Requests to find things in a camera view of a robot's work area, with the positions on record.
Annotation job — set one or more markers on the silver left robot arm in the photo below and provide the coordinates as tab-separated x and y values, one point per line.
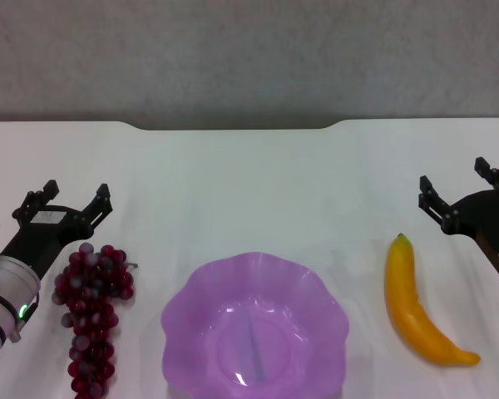
6	287

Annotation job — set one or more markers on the yellow banana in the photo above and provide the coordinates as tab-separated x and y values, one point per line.
407	307

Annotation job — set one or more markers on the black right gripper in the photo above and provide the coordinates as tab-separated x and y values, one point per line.
478	212

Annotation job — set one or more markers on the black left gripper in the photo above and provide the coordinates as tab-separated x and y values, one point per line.
41	234

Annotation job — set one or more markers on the dark red grape bunch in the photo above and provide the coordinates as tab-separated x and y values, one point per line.
89	299

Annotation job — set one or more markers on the purple translucent wavy plate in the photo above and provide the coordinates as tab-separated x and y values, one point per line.
253	316

